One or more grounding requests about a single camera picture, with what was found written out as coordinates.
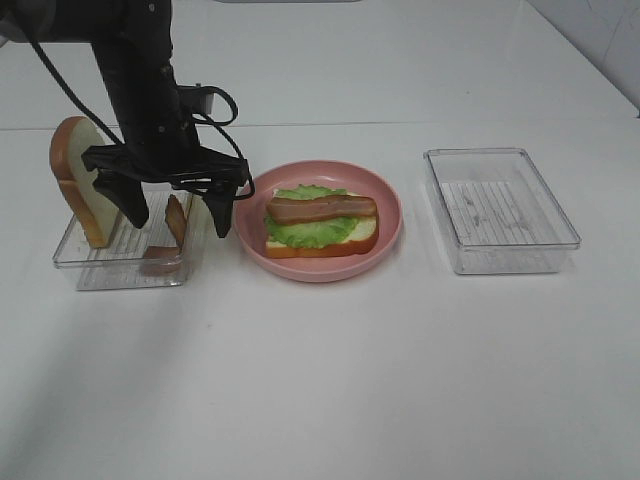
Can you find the bread slice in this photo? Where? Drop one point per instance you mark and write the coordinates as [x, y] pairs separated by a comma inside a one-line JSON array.
[[96, 214], [361, 241]]

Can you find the yellow cheese slice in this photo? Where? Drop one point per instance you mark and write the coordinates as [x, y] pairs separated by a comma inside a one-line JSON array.
[[188, 205]]

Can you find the green lettuce leaf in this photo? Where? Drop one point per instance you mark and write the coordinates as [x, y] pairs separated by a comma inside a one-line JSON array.
[[317, 234]]

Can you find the tray bacon strip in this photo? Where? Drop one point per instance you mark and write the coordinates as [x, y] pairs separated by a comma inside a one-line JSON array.
[[161, 260], [287, 211]]

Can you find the left clear plastic tray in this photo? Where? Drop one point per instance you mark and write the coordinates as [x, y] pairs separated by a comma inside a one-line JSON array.
[[117, 265]]

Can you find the right clear plastic tray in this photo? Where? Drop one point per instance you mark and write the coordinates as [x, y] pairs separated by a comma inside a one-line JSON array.
[[496, 213]]

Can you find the clear plastic tray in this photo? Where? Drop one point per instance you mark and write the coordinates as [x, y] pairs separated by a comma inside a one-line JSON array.
[[496, 213], [117, 265]]

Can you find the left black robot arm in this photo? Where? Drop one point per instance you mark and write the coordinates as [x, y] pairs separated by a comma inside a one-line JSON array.
[[131, 42]]

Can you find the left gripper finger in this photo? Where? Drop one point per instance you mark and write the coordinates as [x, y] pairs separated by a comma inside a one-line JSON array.
[[220, 199], [126, 194]]

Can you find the pink round plate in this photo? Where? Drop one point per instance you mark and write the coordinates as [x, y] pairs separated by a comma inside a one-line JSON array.
[[248, 218]]

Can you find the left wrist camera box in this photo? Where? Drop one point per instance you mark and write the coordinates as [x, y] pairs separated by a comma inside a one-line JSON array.
[[197, 99]]

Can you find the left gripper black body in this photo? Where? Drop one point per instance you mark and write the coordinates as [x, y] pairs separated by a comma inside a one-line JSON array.
[[164, 152]]

